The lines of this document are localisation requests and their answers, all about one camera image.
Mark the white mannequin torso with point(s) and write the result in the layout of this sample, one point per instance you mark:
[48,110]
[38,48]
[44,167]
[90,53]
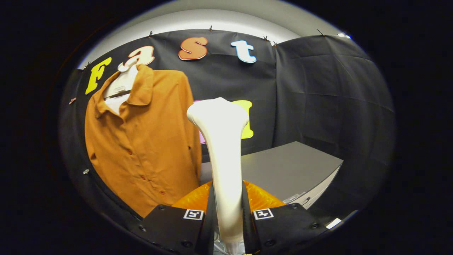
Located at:
[122,83]

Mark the black backdrop cloth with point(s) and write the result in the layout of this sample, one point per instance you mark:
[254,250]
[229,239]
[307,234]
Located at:
[318,88]

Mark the orange-brown button shirt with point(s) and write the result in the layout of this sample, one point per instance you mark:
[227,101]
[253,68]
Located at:
[148,141]

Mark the row of black clips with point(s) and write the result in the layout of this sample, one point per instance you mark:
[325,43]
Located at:
[210,28]

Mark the grey cabinet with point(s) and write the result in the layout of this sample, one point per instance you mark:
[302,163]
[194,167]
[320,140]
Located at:
[283,166]

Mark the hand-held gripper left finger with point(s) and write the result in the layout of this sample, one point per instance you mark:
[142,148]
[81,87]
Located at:
[208,233]

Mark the white garment steamer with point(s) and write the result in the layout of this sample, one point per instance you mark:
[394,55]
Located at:
[223,148]

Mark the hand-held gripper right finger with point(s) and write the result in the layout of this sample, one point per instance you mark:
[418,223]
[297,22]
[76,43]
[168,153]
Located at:
[247,230]

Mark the small ceiling light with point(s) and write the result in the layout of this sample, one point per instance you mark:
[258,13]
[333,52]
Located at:
[345,35]

